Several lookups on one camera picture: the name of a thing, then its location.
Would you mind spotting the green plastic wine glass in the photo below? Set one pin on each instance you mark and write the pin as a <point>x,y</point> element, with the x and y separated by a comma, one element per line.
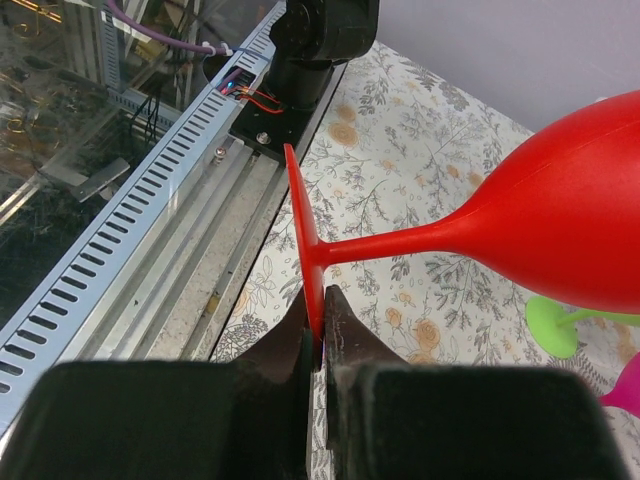
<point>553,328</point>

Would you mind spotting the red plastic wine glass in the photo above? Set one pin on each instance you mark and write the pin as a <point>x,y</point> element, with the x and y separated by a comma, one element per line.
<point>558,216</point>

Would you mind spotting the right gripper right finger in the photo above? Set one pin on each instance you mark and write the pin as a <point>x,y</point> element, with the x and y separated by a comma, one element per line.
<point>388,419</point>

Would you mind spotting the magenta plastic wine glass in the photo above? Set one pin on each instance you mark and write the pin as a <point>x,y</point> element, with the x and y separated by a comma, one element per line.
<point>625,394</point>

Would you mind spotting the slotted grey cable duct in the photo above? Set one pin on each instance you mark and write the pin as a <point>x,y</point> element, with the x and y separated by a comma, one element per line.
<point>40,330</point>

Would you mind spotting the aluminium front rail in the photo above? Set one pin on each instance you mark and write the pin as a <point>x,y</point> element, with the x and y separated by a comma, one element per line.
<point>179,286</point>

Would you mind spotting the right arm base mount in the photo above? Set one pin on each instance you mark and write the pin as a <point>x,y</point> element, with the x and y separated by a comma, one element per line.
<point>267,133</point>

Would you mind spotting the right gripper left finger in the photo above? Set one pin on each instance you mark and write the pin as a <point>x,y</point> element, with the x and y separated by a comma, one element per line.
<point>244,419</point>

